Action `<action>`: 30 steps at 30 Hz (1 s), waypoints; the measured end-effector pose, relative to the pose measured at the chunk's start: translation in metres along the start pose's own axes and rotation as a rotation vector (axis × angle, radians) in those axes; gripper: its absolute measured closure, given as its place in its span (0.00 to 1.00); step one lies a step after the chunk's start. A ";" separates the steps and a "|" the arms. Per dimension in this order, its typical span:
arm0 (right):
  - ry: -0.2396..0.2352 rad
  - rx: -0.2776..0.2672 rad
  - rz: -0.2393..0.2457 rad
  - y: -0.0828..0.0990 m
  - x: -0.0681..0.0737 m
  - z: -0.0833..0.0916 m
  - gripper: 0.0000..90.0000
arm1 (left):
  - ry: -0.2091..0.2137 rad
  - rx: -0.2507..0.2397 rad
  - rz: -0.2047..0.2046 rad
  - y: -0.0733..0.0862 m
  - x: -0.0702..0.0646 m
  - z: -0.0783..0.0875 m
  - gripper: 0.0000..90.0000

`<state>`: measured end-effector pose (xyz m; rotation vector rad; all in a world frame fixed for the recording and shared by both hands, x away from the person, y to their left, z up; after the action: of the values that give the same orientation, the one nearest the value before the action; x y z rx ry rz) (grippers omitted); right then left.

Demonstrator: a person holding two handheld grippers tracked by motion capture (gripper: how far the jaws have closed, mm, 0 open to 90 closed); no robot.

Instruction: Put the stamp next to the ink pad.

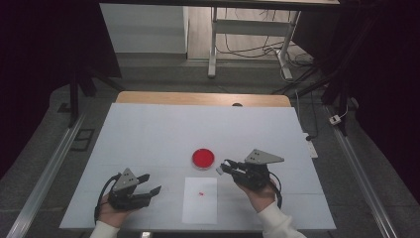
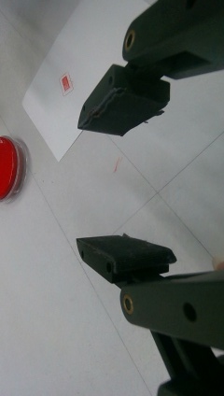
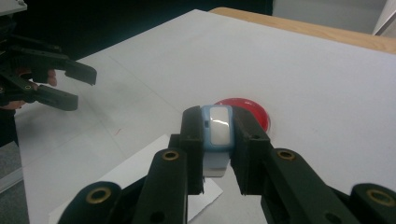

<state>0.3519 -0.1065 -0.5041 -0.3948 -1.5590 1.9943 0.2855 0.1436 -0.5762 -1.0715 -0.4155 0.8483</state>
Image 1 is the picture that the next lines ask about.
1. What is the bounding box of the person's right hand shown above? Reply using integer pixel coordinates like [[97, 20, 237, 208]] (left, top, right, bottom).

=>
[[236, 178, 279, 213]]

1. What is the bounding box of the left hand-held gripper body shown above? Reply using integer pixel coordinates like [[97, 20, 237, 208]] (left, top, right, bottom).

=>
[[107, 168, 151, 211]]

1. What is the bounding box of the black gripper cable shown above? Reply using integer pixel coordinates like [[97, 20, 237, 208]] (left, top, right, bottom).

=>
[[268, 171, 284, 210], [93, 173, 122, 225]]

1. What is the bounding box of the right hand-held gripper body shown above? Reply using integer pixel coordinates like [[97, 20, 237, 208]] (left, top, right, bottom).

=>
[[230, 149, 285, 191]]

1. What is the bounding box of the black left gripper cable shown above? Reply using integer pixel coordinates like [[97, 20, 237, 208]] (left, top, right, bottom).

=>
[[93, 173, 122, 225]]

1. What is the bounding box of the dark curtain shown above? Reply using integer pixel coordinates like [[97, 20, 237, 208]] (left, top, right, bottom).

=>
[[291, 0, 420, 204], [0, 0, 122, 178]]

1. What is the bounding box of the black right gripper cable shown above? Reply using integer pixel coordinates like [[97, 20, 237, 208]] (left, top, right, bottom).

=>
[[268, 171, 284, 210]]

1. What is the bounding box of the white paper sheet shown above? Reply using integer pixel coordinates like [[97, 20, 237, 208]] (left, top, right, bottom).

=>
[[181, 177, 219, 225]]

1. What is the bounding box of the wooden table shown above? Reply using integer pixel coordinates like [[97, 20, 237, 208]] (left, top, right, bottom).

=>
[[115, 90, 292, 108]]

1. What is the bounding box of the black tripod stand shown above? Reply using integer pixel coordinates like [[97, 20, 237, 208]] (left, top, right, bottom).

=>
[[270, 56, 353, 137], [66, 63, 126, 129]]

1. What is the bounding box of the metal floor rail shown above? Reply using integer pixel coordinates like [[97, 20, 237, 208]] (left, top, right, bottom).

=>
[[6, 113, 87, 238], [325, 105, 399, 238]]

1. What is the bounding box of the white table mat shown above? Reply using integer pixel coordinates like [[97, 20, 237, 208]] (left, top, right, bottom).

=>
[[58, 102, 337, 231]]

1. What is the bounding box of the tangle of floor cables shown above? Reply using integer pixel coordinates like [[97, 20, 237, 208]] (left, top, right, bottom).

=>
[[216, 8, 320, 72]]

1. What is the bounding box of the white desk frame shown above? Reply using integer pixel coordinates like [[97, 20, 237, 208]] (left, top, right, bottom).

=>
[[207, 6, 302, 80]]

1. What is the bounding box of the person's left hand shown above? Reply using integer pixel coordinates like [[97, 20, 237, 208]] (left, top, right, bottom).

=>
[[97, 192, 134, 228]]

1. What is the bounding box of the white cabinet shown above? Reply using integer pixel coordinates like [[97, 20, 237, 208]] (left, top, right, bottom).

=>
[[98, 3, 189, 55]]

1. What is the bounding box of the black floor socket frame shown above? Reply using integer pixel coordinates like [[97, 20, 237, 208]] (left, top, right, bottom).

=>
[[70, 128, 96, 153]]

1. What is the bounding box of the round red ink pad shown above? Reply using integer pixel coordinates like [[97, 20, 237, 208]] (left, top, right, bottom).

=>
[[191, 148, 216, 171]]

